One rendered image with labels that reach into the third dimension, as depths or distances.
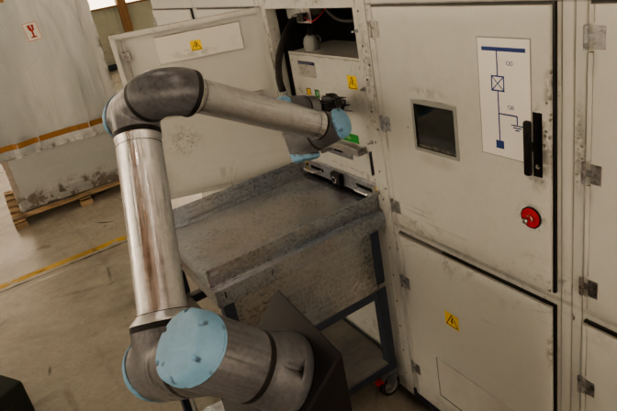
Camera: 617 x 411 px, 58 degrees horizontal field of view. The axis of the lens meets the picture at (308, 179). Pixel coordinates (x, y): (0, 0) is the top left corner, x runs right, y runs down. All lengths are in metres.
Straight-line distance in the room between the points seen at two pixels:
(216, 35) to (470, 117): 1.21
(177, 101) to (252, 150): 1.23
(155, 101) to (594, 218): 1.03
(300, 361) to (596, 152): 0.77
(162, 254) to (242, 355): 0.32
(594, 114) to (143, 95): 0.98
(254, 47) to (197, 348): 1.58
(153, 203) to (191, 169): 1.24
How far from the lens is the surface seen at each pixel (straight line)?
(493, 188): 1.57
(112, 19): 13.15
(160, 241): 1.30
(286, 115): 1.52
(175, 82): 1.33
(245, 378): 1.14
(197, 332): 1.10
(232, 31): 2.38
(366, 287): 2.15
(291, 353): 1.20
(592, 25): 1.29
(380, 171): 1.97
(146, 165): 1.35
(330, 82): 2.13
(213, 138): 2.50
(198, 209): 2.32
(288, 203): 2.24
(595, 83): 1.30
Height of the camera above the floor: 1.78
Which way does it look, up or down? 23 degrees down
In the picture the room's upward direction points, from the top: 11 degrees counter-clockwise
